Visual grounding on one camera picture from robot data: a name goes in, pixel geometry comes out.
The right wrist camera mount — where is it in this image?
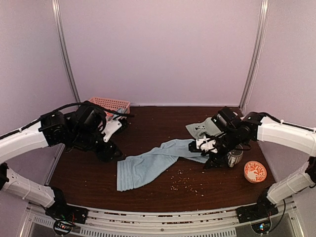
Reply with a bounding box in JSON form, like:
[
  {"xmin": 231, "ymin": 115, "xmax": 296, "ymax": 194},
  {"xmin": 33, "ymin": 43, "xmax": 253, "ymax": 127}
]
[{"xmin": 188, "ymin": 135, "xmax": 218, "ymax": 156}]

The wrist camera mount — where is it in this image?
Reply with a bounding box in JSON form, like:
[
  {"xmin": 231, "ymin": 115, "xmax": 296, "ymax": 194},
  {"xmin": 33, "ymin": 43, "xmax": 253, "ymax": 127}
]
[
  {"xmin": 188, "ymin": 135, "xmax": 218, "ymax": 156},
  {"xmin": 101, "ymin": 120, "xmax": 122, "ymax": 143}
]

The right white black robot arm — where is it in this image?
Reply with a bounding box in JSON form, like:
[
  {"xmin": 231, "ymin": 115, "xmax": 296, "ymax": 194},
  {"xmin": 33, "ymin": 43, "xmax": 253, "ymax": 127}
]
[{"xmin": 196, "ymin": 107, "xmax": 316, "ymax": 218}]

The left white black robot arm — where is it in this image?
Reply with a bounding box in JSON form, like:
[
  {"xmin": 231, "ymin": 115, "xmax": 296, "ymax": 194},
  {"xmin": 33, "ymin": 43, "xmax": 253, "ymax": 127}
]
[{"xmin": 0, "ymin": 101, "xmax": 128, "ymax": 219}]

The blue polka dot striped towel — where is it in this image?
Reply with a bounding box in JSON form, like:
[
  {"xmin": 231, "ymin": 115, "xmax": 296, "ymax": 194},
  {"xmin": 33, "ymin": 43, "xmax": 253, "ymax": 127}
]
[{"xmin": 107, "ymin": 108, "xmax": 127, "ymax": 121}]

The right aluminium frame post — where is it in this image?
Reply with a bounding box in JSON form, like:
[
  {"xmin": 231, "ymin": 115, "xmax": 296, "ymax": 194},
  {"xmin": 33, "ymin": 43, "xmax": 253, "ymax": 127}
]
[{"xmin": 239, "ymin": 0, "xmax": 270, "ymax": 114}]

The light blue terry towel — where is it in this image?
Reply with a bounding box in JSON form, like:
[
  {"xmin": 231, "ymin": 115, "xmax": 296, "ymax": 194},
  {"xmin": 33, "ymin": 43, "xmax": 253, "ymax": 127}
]
[{"xmin": 117, "ymin": 139, "xmax": 207, "ymax": 192}]

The left aluminium frame post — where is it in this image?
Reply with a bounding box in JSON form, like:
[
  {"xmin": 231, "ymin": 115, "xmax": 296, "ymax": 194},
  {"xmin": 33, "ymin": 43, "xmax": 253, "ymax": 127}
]
[{"xmin": 51, "ymin": 0, "xmax": 81, "ymax": 102}]

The orange patterned ceramic bowl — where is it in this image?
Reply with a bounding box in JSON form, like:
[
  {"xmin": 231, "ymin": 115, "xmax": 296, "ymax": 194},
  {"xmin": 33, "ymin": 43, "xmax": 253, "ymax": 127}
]
[{"xmin": 243, "ymin": 161, "xmax": 267, "ymax": 184}]

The grey striped ceramic mug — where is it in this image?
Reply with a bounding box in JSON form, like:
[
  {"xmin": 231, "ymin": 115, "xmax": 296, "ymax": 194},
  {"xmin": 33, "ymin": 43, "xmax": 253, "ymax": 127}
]
[{"xmin": 226, "ymin": 145, "xmax": 243, "ymax": 168}]

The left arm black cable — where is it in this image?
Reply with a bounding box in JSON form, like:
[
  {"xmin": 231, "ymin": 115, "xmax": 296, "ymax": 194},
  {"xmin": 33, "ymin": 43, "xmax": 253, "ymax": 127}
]
[{"xmin": 0, "ymin": 101, "xmax": 135, "ymax": 136}]

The aluminium frame post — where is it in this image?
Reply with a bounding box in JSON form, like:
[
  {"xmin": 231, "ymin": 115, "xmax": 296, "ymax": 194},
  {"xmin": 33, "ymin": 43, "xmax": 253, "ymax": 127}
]
[
  {"xmin": 51, "ymin": 0, "xmax": 81, "ymax": 102},
  {"xmin": 239, "ymin": 0, "xmax": 270, "ymax": 114}
]

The pink perforated plastic basket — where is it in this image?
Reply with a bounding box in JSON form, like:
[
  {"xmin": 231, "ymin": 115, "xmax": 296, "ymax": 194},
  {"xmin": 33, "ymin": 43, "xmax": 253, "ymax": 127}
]
[{"xmin": 89, "ymin": 97, "xmax": 130, "ymax": 114}]

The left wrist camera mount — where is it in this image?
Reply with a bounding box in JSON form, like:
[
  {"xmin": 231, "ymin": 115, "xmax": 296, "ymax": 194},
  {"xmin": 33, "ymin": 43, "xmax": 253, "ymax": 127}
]
[{"xmin": 101, "ymin": 120, "xmax": 122, "ymax": 143}]

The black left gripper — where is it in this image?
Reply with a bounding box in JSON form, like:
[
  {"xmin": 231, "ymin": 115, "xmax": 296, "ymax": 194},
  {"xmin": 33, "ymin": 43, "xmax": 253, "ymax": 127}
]
[{"xmin": 70, "ymin": 127, "xmax": 122, "ymax": 162}]

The pale green terry towel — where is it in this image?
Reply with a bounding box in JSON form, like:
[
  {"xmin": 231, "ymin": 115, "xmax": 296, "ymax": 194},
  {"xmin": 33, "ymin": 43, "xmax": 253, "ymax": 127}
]
[{"xmin": 186, "ymin": 117, "xmax": 221, "ymax": 139}]

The front aluminium rail base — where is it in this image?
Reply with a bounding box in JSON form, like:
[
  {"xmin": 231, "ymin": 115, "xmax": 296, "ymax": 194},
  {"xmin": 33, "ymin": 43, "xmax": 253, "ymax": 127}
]
[{"xmin": 26, "ymin": 194, "xmax": 301, "ymax": 237}]

